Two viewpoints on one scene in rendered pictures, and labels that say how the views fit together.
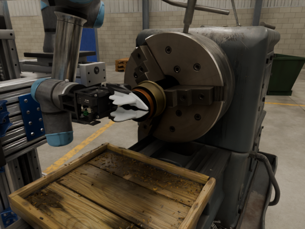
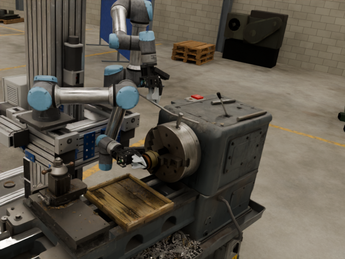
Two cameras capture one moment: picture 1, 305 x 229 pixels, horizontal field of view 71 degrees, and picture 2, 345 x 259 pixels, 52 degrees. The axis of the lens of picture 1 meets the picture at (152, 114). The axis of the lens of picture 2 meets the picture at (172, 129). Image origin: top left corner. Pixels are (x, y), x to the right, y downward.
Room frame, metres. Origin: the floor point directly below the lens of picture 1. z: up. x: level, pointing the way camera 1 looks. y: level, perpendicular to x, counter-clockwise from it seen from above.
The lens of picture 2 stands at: (-1.06, -0.33, 1.92)
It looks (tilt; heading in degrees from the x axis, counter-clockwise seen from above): 22 degrees down; 9
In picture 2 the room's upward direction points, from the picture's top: 8 degrees clockwise
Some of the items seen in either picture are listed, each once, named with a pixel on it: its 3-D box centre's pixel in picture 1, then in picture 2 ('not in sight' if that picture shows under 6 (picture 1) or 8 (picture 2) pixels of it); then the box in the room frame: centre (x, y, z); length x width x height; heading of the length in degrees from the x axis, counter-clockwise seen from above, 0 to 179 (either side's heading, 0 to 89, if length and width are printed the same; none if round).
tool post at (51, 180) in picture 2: not in sight; (59, 181); (0.16, 0.32, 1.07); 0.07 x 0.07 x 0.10; 58
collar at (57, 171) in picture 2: not in sight; (58, 167); (0.16, 0.33, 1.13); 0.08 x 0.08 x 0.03
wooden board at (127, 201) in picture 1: (118, 193); (128, 199); (0.40, 0.08, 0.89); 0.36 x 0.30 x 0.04; 58
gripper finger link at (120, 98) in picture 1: (125, 102); (137, 160); (0.44, 0.06, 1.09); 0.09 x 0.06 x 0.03; 57
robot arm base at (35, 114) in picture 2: not in sight; (46, 108); (0.59, 0.63, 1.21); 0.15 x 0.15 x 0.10
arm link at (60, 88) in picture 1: (70, 95); (115, 148); (0.54, 0.21, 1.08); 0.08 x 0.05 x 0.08; 147
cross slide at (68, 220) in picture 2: not in sight; (64, 211); (0.12, 0.28, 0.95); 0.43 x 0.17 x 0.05; 58
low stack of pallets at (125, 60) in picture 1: (130, 64); (193, 52); (8.92, 0.91, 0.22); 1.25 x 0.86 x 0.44; 166
